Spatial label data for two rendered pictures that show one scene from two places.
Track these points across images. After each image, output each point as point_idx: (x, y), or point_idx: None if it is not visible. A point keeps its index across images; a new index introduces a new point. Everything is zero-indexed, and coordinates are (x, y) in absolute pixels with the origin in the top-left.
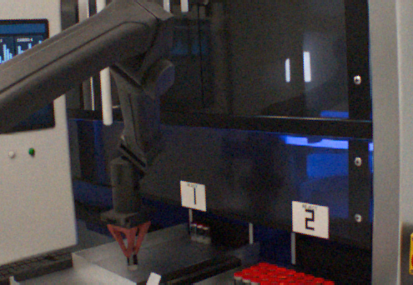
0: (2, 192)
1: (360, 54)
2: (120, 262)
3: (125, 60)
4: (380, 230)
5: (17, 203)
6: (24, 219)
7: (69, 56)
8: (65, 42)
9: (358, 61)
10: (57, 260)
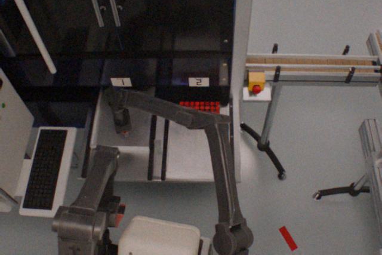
0: (6, 137)
1: (227, 33)
2: (106, 130)
3: (202, 128)
4: (234, 81)
5: (12, 134)
6: (18, 135)
7: (232, 165)
8: (228, 163)
9: (226, 34)
10: (85, 152)
